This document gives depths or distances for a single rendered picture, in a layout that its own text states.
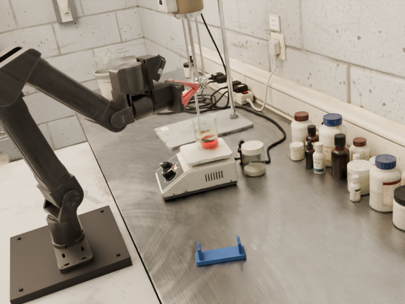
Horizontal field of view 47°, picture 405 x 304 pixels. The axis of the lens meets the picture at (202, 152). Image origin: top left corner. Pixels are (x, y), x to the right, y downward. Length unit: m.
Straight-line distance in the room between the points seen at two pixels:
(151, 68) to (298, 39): 0.60
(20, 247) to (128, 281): 0.30
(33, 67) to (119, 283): 0.44
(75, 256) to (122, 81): 0.38
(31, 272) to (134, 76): 0.46
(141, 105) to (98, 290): 0.40
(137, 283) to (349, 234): 0.43
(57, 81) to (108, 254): 0.36
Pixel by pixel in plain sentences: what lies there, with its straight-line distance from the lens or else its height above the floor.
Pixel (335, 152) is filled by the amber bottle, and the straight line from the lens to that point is 1.16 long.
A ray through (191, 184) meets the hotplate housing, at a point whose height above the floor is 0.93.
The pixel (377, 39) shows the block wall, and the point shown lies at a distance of 1.22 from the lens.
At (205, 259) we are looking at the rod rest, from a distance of 0.94.
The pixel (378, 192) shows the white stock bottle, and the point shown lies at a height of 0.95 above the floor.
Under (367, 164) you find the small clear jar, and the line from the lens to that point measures 1.12.
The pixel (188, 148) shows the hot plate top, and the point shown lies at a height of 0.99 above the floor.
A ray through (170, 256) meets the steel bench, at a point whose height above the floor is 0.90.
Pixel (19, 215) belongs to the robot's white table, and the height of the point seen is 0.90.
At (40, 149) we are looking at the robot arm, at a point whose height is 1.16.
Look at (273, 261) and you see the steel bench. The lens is 0.93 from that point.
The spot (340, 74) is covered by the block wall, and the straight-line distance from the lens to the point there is 1.36.
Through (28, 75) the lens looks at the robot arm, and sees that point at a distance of 0.90.
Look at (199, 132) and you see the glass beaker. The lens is 1.17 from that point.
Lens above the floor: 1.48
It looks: 24 degrees down
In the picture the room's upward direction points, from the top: 9 degrees counter-clockwise
